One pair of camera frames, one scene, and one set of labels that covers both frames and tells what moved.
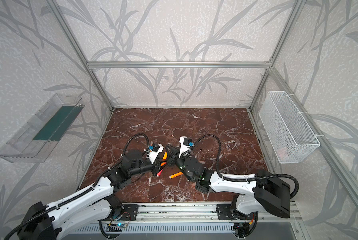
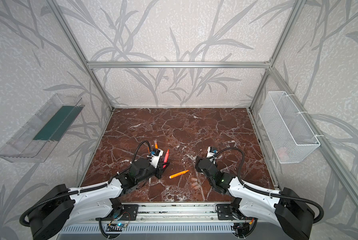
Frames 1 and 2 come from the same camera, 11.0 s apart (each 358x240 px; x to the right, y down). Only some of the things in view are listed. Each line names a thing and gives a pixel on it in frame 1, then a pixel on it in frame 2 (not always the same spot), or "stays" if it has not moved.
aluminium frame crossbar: [205, 64] stays
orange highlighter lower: [175, 175] stays
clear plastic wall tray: [34, 142] stays
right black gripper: [177, 156] to [201, 163]
